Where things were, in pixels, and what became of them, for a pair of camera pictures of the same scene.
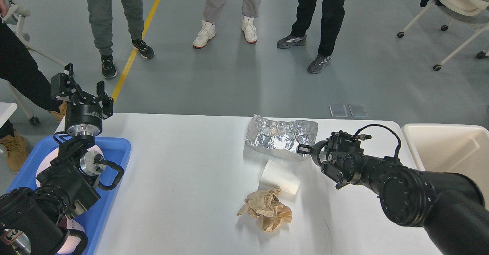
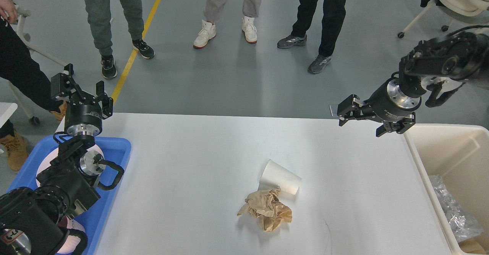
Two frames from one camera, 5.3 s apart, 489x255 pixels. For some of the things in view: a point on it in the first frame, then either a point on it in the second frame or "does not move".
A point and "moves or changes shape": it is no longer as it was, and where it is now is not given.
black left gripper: [83, 116] does not move
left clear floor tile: [338, 110] does not move
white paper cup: [287, 178] does not move
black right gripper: [315, 150] → [387, 102]
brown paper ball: [264, 204] does not move
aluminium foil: [284, 135] moves or changes shape
